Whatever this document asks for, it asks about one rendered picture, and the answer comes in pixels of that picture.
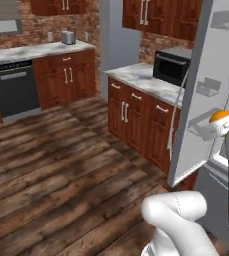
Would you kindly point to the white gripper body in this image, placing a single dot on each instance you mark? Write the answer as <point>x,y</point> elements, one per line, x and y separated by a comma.
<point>219,127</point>

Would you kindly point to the white wall socket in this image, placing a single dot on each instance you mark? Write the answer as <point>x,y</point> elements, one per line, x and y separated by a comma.
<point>50,36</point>
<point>86,36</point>

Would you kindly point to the black dishwasher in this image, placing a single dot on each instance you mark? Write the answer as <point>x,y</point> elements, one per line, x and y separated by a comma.
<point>14,90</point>

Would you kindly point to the grey extractor hood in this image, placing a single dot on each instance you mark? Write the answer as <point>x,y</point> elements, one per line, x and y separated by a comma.
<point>2,16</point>

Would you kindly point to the grey fridge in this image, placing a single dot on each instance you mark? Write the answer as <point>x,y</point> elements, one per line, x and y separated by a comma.
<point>212,196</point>

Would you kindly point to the brown wall cupboards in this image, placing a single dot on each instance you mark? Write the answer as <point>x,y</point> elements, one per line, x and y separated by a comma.
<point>166,16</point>
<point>57,6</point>

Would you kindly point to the silver toaster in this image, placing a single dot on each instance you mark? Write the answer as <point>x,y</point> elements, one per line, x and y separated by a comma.
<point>68,37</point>

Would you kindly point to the black microwave oven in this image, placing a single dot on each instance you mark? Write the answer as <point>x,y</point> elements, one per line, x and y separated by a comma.
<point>171,68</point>

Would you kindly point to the grey fridge door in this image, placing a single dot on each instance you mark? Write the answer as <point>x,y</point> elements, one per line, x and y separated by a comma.
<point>202,60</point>

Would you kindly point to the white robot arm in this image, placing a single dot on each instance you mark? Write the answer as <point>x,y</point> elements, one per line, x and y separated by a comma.
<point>176,213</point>

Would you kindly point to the orange fruit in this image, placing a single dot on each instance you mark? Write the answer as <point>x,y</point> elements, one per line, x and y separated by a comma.
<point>220,115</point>

